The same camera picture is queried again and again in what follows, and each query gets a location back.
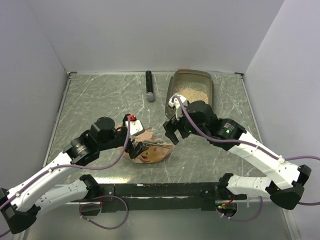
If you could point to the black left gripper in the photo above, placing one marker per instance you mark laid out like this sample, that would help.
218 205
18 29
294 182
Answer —
133 151

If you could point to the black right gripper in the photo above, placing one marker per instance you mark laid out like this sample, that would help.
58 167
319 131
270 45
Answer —
171 126

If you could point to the orange cat litter bag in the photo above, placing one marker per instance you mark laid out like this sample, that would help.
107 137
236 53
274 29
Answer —
149 155

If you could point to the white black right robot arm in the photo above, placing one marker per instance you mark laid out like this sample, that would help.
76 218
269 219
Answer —
283 182

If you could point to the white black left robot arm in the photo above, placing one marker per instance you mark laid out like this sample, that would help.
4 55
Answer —
21 205

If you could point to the beige clean litter pile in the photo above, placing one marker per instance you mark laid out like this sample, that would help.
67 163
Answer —
193 94

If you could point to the brown plastic litter box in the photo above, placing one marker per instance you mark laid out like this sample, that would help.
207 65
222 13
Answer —
194 85

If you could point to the black microphone with grey head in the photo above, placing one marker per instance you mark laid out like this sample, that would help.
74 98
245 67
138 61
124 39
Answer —
149 86

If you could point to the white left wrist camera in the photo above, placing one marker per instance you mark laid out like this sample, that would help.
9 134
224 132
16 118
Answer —
134 125

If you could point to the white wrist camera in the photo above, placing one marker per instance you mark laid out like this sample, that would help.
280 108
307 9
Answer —
176 101
134 125

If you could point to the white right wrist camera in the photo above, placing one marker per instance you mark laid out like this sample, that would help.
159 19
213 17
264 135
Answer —
176 101

